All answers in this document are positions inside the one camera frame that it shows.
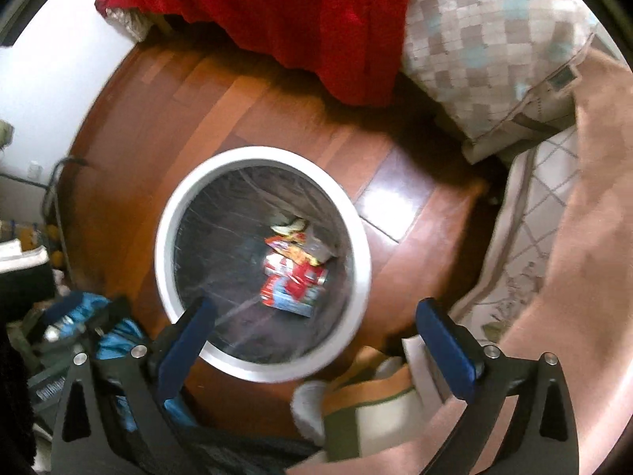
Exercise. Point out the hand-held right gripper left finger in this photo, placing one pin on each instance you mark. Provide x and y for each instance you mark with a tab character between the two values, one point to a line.
188	346

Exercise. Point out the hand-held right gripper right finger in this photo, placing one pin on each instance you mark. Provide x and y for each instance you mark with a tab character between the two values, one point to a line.
445	351

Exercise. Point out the white rimmed black trash bin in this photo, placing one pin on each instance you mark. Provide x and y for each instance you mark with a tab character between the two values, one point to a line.
222	257

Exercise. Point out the red soda can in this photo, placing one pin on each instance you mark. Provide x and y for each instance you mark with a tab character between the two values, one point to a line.
296	272

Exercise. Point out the orange fries snack packet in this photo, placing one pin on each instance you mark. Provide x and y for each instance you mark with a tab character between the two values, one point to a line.
289	250

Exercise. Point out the yellow snack packet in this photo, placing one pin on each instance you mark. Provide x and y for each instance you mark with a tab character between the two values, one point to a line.
289	227

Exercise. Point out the black white snack wrapper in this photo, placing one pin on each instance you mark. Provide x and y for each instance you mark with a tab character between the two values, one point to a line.
321	247

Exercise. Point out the blue bag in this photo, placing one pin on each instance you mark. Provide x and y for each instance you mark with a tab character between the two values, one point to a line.
118	336

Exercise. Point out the tan slipper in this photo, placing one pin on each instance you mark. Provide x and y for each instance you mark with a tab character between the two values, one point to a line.
376	405

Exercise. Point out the white patterned rug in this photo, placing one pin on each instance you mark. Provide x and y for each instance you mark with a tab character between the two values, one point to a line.
529	217

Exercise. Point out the pink tablecloth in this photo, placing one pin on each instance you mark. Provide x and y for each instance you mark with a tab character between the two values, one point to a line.
593	257

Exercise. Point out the black white box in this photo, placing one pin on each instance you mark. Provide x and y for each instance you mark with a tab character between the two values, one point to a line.
24	272

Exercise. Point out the red blanket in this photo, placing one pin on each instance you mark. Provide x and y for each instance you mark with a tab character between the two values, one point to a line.
296	20

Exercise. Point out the black metal frame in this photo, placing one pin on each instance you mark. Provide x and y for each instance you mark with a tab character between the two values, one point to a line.
54	193

